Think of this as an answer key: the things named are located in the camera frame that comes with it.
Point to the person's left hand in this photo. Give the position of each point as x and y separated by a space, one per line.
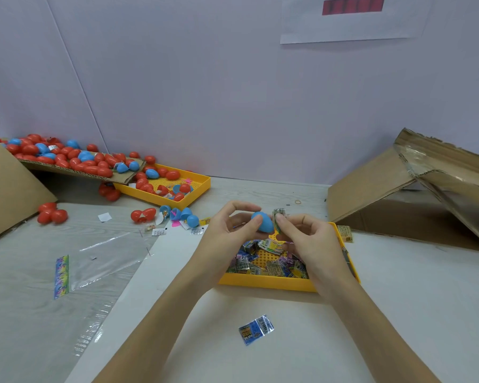
219 247

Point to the person's right hand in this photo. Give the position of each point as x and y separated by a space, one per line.
319 251

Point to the yellow label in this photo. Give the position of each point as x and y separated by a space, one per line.
345 233

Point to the single blue plastic egg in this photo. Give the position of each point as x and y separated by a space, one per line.
263 222

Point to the blue packet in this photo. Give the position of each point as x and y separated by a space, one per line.
256 329

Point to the pile of plastic eggs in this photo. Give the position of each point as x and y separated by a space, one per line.
96 159

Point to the person's right forearm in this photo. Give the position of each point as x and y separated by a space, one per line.
383 339

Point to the yellow plastic tray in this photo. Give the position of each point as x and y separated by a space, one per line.
255 281

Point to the yellow tray under eggs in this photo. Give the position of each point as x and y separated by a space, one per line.
196 186

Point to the torn flattened cardboard box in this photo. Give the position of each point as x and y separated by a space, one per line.
363 179

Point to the clear bag with coloured label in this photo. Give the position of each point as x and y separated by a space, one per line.
104 263

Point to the small white paper scrap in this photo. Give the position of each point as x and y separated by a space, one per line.
104 217

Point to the brown cardboard sheet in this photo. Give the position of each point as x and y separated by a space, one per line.
64 167

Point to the tall brown cardboard box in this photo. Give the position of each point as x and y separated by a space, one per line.
4 195

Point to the white paper sign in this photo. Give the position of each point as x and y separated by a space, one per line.
351 24

